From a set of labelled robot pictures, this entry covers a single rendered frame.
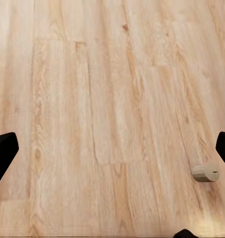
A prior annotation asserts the pillar candle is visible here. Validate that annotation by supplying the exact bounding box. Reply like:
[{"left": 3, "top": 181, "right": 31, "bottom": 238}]
[{"left": 192, "top": 163, "right": 220, "bottom": 182}]

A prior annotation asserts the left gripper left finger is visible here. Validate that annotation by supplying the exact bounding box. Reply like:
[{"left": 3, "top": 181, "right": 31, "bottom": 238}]
[{"left": 0, "top": 132, "right": 19, "bottom": 180}]

